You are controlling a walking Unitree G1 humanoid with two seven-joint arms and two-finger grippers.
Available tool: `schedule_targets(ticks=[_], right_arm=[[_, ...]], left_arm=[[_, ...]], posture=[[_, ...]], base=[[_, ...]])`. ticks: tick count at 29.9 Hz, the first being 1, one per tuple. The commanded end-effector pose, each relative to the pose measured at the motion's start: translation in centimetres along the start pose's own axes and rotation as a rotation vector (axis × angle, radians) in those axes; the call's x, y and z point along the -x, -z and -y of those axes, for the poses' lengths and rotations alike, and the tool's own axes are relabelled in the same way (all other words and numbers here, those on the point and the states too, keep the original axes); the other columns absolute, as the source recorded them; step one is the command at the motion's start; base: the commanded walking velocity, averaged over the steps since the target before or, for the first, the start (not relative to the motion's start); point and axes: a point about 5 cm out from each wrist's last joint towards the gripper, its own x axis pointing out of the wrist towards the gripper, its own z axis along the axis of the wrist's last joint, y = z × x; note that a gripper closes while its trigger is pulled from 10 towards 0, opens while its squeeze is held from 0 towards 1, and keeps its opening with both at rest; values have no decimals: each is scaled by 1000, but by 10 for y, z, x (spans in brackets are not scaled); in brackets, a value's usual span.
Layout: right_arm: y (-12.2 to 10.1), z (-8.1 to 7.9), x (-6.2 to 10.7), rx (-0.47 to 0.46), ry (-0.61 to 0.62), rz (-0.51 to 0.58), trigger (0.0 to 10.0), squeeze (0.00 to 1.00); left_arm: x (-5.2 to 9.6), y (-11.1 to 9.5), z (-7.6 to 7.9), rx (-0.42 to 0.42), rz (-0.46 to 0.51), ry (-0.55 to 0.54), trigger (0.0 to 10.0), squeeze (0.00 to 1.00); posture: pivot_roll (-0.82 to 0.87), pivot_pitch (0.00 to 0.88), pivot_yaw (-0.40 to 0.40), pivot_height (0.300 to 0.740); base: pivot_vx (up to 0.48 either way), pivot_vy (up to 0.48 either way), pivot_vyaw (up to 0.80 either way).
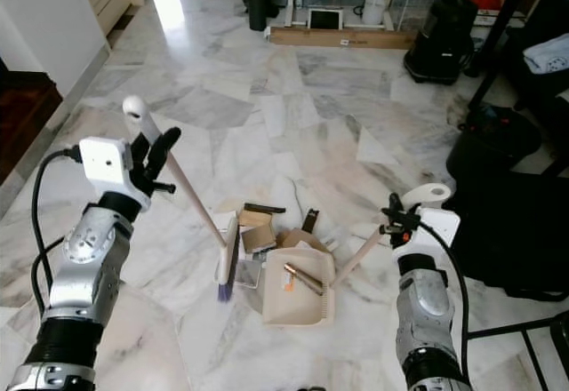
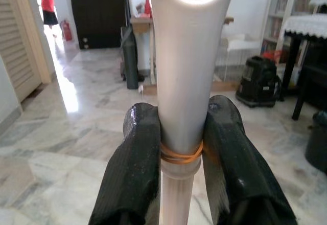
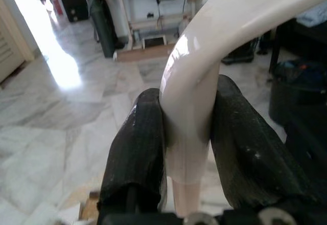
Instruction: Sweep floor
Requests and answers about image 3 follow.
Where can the white fabric roll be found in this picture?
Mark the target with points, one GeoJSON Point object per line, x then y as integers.
{"type": "Point", "coordinates": [118, 20]}

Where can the wooden sewing machine table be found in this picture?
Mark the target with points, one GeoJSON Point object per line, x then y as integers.
{"type": "Point", "coordinates": [153, 2]}

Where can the black speaker cabinet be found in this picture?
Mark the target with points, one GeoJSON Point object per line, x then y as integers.
{"type": "Point", "coordinates": [72, 0]}

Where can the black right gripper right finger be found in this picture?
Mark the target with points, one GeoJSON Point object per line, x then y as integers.
{"type": "Point", "coordinates": [245, 145]}

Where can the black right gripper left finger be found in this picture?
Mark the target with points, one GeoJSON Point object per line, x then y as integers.
{"type": "Point", "coordinates": [138, 145]}

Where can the black bag with clutter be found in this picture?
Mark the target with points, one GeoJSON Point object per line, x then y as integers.
{"type": "Point", "coordinates": [296, 92]}

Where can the black table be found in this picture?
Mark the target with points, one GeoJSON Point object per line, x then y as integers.
{"type": "Point", "coordinates": [301, 38]}

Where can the red fire extinguisher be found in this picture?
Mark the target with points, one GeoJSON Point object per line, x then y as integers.
{"type": "Point", "coordinates": [57, 5]}

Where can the cream wooden cabinet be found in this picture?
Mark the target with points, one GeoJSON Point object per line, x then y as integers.
{"type": "Point", "coordinates": [10, 46]}

